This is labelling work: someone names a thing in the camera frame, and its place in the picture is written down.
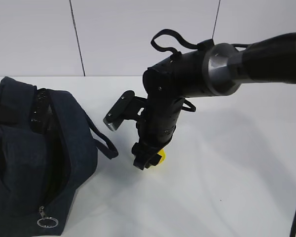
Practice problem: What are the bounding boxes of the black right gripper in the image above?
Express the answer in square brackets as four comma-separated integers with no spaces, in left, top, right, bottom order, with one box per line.
[131,96,183,170]

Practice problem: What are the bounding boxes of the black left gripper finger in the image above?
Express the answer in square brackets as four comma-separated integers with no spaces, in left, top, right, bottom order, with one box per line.
[0,104,20,123]

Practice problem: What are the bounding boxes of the yellow lemon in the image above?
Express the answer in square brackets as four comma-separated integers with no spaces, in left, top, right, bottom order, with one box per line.
[156,149,166,165]

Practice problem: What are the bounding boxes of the dark navy fabric bag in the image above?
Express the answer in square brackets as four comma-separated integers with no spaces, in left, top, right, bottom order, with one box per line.
[0,77,118,237]

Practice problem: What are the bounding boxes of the silver zipper pull ring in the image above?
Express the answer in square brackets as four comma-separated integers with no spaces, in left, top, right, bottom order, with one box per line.
[37,206,58,228]

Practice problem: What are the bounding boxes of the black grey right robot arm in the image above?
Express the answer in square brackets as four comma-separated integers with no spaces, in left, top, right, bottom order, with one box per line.
[132,29,296,169]

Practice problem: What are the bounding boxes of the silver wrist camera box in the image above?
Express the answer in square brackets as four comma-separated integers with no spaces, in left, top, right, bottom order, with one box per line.
[103,90,146,131]

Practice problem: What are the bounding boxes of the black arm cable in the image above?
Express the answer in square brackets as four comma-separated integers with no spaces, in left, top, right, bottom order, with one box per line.
[150,29,296,237]

